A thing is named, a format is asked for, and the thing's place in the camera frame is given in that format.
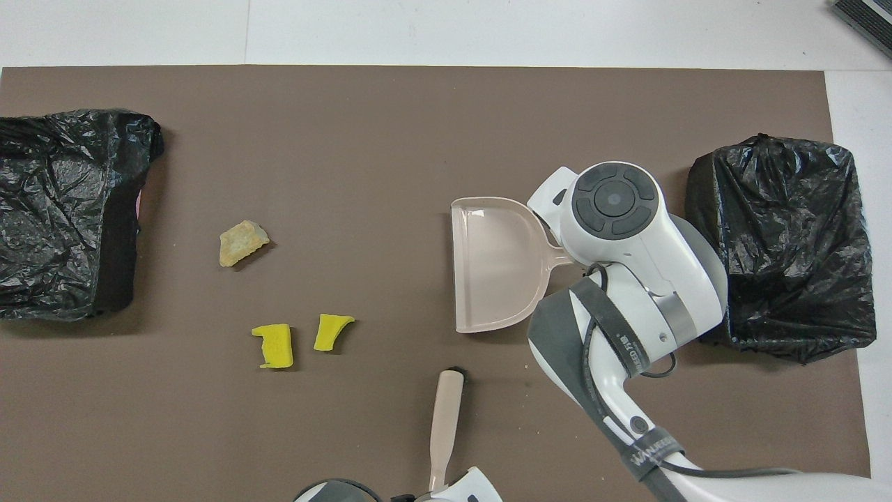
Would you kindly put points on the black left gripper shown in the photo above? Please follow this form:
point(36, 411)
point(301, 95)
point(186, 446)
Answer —
point(411, 498)

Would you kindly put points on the beige hand brush black bristles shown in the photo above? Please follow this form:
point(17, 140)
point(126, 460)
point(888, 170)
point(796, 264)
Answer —
point(446, 418)

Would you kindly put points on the yellow wedge sponge piece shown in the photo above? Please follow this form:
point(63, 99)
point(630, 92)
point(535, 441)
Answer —
point(329, 333)

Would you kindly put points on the yellow notched sponge piece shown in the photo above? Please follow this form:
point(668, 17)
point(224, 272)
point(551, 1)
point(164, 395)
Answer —
point(277, 347)

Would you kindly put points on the beige plastic dustpan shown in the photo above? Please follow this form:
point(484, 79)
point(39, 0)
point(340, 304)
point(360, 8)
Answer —
point(495, 265)

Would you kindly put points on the large beige sponge chunk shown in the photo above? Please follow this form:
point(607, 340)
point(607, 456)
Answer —
point(240, 242)

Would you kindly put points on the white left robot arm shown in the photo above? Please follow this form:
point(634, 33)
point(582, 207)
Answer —
point(474, 488)

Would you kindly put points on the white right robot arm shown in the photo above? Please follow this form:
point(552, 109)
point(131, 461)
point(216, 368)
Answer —
point(627, 230)

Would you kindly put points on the bag-covered bin with pink rim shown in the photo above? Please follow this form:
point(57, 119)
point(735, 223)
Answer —
point(56, 209)

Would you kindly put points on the open bin with black bag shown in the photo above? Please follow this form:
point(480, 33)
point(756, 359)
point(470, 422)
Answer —
point(801, 230)

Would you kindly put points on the brown table mat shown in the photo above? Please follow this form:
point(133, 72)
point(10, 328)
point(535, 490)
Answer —
point(418, 139)

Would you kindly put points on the dark ribbed panel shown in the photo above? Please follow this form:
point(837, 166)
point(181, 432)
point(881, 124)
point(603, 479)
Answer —
point(867, 17)

